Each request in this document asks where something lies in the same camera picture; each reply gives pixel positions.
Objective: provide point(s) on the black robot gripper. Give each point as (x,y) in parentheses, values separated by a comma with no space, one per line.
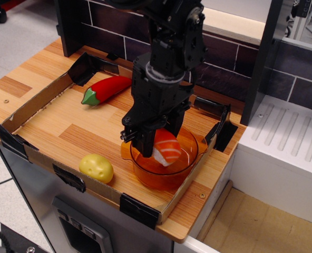
(159,101)

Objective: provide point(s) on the salmon nigiri sushi toy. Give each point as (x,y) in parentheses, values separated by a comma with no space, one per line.
(166,147)

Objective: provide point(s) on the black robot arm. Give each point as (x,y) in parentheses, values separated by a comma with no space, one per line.
(177,47)

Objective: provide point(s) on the orange transparent plastic pot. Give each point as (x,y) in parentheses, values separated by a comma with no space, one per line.
(156,176)

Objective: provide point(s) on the cardboard fence with black tape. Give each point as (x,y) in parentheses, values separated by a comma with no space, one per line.
(55,131)

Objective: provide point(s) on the red chili pepper toy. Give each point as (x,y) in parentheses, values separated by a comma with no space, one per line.
(104,89)

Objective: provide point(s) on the yellow potato toy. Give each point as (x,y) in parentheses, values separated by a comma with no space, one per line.
(97,167)

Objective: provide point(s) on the white toy sink drainboard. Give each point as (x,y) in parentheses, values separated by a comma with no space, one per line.
(281,133)

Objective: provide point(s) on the toy oven front panel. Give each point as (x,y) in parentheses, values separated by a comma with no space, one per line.
(83,234)

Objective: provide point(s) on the dark grey vertical post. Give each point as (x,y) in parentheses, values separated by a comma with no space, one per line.
(272,36)

